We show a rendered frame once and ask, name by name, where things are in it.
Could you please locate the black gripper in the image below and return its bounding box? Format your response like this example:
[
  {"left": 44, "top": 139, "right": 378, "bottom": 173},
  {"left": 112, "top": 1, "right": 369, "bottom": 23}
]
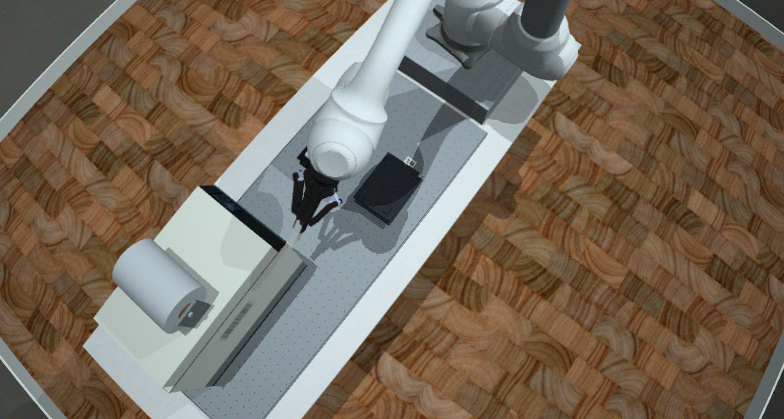
[{"left": 288, "top": 163, "right": 342, "bottom": 244}]

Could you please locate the white foil roll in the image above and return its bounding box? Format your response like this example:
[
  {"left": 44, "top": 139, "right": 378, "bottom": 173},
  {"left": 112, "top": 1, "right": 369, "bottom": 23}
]
[{"left": 112, "top": 239, "right": 207, "bottom": 334}]

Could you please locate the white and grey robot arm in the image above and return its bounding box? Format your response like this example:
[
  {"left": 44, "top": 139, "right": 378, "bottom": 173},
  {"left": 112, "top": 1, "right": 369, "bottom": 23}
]
[{"left": 307, "top": 0, "right": 578, "bottom": 181}]

